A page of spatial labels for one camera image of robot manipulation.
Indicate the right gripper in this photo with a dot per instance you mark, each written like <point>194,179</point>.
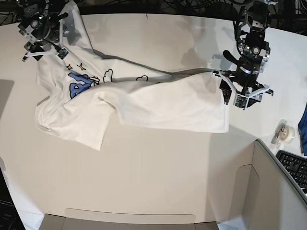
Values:
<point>43,33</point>

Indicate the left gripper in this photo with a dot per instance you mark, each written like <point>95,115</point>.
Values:
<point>242,81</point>

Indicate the white printed t-shirt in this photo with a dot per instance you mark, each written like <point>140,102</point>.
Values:
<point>85,90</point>

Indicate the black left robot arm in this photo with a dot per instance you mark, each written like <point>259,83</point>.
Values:
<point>249,32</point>

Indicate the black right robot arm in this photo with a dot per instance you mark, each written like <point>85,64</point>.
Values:
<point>28,8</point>

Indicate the clear tape dispenser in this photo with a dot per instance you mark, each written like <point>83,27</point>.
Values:
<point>284,133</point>

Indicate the blue clothed person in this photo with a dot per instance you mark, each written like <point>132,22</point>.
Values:
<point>302,128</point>

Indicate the grey right partition panel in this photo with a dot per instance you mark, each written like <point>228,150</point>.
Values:
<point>265,196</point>

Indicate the grey partition panel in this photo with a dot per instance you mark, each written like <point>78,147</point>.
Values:
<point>77,219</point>
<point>265,196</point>

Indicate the black computer keyboard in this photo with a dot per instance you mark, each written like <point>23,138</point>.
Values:
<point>295,165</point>

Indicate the grey front partition panel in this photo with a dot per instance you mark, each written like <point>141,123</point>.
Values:
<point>77,219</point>

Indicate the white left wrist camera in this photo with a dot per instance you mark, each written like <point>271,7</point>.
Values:
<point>241,101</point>

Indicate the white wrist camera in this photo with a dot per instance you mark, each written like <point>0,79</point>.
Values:
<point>241,101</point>
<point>62,53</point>

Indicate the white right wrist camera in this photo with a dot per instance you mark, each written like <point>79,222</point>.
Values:
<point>62,53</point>

